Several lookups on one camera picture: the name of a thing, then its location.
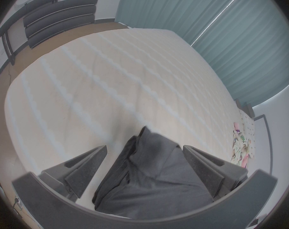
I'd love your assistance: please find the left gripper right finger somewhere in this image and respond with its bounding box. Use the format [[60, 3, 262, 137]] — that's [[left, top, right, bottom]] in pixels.
[[183, 145, 249, 201]]

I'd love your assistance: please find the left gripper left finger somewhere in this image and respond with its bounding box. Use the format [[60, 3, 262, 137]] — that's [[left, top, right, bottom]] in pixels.
[[40, 145, 108, 198]]

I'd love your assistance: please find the black T-shirt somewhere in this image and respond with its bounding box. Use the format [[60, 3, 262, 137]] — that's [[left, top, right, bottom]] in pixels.
[[92, 126, 214, 220]]

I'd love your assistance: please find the bed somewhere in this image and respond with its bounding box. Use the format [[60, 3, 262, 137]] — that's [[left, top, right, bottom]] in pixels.
[[5, 28, 272, 220]]

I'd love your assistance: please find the white printed garment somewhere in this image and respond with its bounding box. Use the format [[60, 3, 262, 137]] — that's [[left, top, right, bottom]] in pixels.
[[232, 130, 251, 164]]

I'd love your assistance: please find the white printed pillow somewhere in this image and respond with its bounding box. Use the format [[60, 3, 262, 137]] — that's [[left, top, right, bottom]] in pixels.
[[239, 109, 256, 159]]

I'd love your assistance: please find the grey white bedside table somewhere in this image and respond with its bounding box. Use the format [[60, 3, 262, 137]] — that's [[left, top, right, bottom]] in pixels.
[[234, 99, 255, 117]]

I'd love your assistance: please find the blue-green curtain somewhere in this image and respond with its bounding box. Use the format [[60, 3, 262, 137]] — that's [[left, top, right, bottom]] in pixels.
[[192, 0, 289, 107], [114, 0, 251, 46]]

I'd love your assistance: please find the black chest of drawers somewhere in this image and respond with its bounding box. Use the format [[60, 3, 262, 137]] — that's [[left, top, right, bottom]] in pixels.
[[23, 0, 98, 49]]

